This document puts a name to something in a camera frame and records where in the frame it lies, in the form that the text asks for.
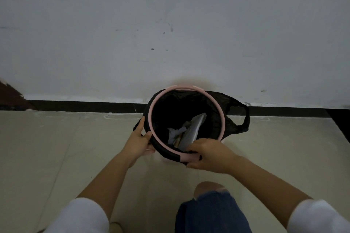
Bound person's left hand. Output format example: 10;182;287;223
122;116;156;168

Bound person's right hand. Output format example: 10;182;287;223
186;138;239;175

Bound pink trash bin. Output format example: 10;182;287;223
148;85;227;164

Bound black plastic garbage bag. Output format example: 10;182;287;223
133;89;250;163

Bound person's right forearm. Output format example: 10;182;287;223
228;155;314;229

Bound person's left forearm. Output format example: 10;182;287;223
77;151;133;221

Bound grey crumpled paper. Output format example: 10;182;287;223
167;127;187;146

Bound person's knee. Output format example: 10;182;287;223
193;181;230;200

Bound white paper package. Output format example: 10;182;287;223
178;113;207;152

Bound blue ripped jeans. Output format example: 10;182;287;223
175;190;252;233

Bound black baseboard strip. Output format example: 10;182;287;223
27;100;350;144

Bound white left shirt sleeve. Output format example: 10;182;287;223
43;197;110;233

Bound white shirt sleeve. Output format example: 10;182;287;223
287;199;350;233
43;197;110;233

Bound white right shirt sleeve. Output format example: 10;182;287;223
287;199;350;233

